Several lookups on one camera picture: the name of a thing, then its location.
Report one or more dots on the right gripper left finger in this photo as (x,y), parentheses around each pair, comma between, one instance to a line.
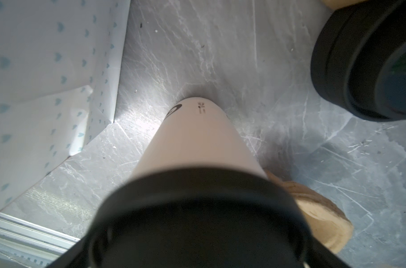
(75,257)

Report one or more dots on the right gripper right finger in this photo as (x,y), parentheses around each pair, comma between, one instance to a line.
(319,256)

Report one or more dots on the black plastic cup lid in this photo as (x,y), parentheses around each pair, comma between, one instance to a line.
(199,217)

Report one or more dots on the cartoon animal paper gift bag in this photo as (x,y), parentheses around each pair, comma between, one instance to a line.
(59,77)

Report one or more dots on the white paper coffee cup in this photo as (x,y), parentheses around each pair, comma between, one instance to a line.
(197,133)

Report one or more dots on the stack of pulp cup carriers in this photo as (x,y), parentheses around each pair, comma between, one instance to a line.
(328,223)

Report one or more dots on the stack of black lids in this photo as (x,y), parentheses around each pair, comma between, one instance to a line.
(359,59)

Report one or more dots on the aluminium front rail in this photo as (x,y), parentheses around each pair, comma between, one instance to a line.
(28,245)

